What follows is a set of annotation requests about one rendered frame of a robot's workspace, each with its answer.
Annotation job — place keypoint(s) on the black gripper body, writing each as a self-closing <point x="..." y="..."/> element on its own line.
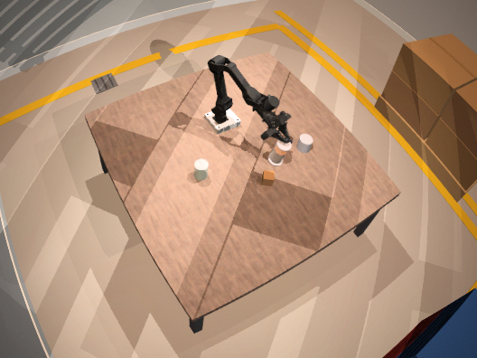
<point x="271" y="130"/>

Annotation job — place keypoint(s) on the glass french press with black knob plunger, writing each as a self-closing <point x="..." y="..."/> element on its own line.
<point x="279" y="152"/>

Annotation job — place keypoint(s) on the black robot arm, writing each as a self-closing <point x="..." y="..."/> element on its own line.
<point x="261" y="103"/>

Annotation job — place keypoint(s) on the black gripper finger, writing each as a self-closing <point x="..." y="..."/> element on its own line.
<point x="284" y="130"/>
<point x="278" y="136"/>

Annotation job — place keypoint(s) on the brown cube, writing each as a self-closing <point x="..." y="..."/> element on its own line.
<point x="268" y="178"/>

